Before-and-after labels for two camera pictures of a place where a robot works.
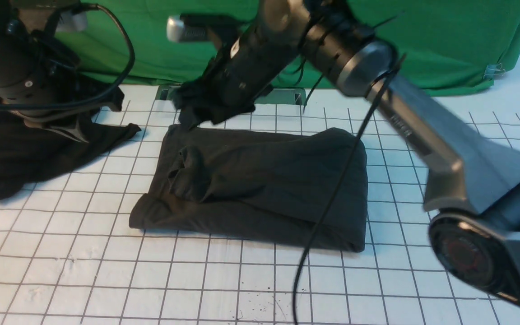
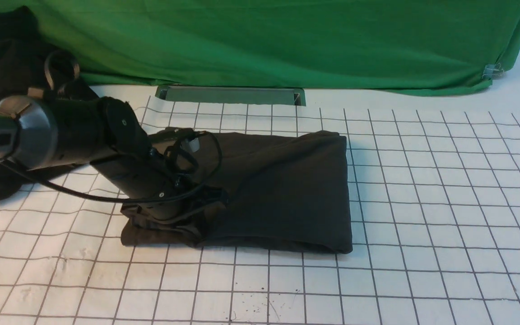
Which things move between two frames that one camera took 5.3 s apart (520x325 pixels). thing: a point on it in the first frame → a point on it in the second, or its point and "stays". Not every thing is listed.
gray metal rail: (296, 95) stays
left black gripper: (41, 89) → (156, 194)
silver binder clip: (494, 70) stays
